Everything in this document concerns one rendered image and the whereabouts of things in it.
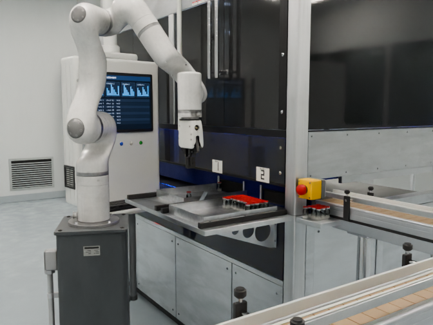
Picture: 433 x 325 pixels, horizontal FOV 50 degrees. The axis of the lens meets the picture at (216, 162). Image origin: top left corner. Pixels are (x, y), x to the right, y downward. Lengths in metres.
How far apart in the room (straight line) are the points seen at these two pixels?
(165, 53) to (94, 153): 0.47
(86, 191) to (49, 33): 5.49
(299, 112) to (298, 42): 0.26
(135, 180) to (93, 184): 0.81
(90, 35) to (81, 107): 0.25
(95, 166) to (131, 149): 0.78
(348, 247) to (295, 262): 0.31
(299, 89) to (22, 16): 5.69
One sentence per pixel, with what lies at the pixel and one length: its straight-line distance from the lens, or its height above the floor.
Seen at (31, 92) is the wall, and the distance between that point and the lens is 7.00.
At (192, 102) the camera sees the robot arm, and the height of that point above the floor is 1.31.
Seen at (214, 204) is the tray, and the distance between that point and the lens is 1.95.
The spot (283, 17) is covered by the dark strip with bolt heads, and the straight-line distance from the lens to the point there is 1.86.
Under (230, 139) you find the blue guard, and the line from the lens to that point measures 2.10.
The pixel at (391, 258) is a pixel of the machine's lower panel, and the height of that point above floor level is 0.60.
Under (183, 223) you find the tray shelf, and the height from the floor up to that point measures 0.88.
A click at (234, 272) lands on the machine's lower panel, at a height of 0.54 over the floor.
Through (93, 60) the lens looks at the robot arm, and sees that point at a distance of 1.74.
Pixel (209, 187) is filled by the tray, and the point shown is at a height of 0.89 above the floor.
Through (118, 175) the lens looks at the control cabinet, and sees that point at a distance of 2.49.
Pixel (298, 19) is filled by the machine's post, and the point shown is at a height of 1.62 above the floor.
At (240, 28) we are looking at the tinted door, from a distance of 2.08.
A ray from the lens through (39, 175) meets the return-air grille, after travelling 7.06.
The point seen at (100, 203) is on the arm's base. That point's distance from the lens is 1.77.
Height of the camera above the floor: 1.29
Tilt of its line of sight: 7 degrees down
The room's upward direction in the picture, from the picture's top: straight up
